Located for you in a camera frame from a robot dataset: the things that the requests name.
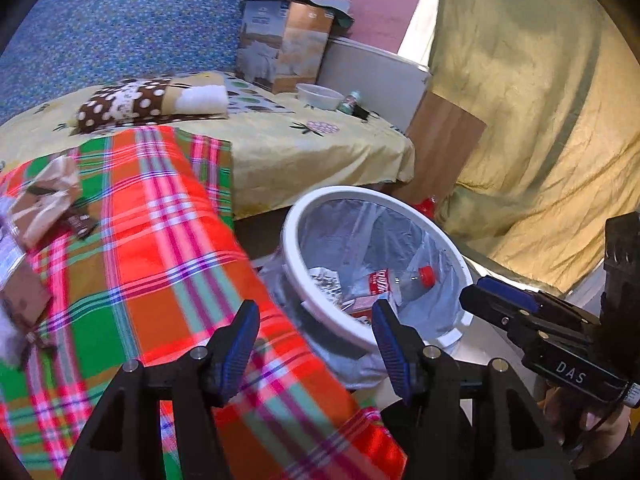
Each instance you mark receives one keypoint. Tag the white round trash bin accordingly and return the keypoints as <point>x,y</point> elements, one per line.
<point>354,231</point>

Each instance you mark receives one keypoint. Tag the olive green curtain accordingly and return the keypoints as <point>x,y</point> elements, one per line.
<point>557,88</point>

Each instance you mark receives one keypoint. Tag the white bedside cabinet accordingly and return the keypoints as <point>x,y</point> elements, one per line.
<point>388,84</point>

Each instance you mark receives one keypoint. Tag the red plastic bag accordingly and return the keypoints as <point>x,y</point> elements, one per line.
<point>427,207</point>

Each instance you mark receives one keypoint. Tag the white plastic bowl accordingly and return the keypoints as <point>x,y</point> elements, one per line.
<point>319,97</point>

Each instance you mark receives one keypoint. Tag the brown polka dot pillow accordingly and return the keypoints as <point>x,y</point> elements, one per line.
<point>153,101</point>

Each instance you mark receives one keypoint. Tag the blue patterned headboard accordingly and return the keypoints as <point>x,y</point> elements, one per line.
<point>65,45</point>

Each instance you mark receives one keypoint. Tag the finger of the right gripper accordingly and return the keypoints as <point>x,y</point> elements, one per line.
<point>505,312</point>
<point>545,306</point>

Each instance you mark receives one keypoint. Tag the brown bedding package box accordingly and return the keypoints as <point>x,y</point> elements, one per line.
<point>282,42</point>

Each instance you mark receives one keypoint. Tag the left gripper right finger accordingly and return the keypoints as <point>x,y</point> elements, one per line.
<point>401,349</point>

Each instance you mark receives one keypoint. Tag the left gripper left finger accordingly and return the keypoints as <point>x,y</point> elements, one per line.
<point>230,348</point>

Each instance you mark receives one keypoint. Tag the small red carton trash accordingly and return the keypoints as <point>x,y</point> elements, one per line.
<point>360,309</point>

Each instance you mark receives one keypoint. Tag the plastic bottle red cap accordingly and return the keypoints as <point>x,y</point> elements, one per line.
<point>403,287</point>

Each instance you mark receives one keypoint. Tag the wooden board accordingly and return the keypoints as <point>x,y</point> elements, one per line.
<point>443,136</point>

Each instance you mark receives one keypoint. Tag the small green bottle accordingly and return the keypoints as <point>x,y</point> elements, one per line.
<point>349,103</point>

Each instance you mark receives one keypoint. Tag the yellow patterned bedsheet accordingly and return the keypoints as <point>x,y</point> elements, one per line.
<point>276,157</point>

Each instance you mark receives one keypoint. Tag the small black object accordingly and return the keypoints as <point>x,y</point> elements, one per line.
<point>360,113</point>

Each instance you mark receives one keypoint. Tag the red green plaid cloth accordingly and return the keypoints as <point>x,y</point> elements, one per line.
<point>159,274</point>

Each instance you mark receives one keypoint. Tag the clear plastic bin liner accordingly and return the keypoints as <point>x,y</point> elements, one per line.
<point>354,367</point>

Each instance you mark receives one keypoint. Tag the white foam fruit net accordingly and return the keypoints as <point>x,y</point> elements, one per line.
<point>13,342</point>

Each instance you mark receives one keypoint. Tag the person's right hand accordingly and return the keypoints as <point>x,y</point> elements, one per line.
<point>602,430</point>

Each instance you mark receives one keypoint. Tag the crumpled white brown wrapper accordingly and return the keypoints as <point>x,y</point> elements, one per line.
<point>45,200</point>

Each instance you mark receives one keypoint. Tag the brown snack bar wrapper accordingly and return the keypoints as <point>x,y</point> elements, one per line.
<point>80,222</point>

